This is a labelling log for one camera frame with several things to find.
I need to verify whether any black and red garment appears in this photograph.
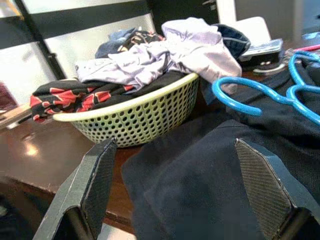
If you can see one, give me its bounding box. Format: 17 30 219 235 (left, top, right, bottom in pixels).
29 29 198 123

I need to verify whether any dark navy printed t-shirt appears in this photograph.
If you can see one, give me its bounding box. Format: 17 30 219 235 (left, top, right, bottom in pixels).
121 53 320 240

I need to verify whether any clear plastic box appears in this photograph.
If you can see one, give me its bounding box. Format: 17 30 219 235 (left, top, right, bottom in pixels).
238 38 285 62

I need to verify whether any blue plastic hanger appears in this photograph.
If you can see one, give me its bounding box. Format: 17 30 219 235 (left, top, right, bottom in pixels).
287 50 320 87
211 76 320 127

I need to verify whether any white plastic chair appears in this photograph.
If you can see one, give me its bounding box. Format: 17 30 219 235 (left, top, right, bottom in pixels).
232 16 272 45

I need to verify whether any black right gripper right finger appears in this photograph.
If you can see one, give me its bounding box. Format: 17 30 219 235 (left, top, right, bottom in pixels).
234 137 320 240

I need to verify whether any navy garment with grey trim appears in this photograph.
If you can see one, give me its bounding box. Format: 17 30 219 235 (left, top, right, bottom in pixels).
216 23 252 60

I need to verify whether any red pen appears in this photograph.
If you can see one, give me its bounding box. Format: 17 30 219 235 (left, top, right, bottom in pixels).
292 43 320 53

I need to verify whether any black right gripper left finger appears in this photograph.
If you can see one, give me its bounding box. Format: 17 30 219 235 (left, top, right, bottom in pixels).
32 136 118 240

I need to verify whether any lavender garment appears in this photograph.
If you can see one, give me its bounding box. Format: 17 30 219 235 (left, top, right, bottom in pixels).
74 16 243 91

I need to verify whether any blue grey garment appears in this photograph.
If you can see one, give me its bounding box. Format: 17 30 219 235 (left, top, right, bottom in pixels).
94 27 138 60

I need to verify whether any green plastic laundry basket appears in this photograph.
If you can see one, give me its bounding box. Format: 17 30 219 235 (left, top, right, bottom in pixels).
52 72 201 148

